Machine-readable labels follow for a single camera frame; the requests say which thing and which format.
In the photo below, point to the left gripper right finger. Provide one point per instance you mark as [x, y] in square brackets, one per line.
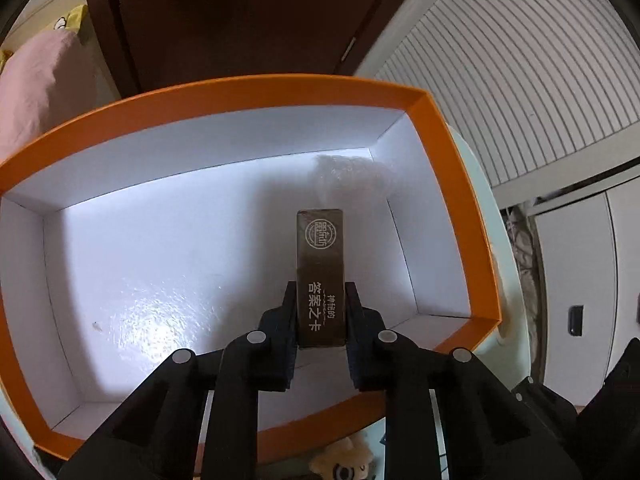
[380, 359]

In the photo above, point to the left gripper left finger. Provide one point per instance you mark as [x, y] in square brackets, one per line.
[259, 361]

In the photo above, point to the yellow plush toy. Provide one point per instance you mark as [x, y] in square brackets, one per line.
[347, 459]

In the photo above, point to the mint cartoon bed table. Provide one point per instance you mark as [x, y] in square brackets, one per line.
[500, 279]

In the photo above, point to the black purple marbled case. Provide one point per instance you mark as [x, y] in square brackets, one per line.
[320, 279]

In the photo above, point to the orange cardboard box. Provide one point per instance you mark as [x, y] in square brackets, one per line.
[220, 122]

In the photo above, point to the clear plastic bag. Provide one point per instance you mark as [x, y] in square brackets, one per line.
[351, 183]

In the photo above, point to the white cabinet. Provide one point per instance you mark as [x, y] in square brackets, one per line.
[590, 257]

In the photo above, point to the white slatted closet door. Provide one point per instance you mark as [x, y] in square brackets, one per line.
[525, 82]

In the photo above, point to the dark brown wooden door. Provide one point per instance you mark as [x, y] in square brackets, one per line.
[153, 44]

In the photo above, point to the pink duvet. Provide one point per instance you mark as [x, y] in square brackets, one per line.
[48, 81]

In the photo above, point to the yellow pillow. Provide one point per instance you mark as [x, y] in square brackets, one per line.
[41, 21]

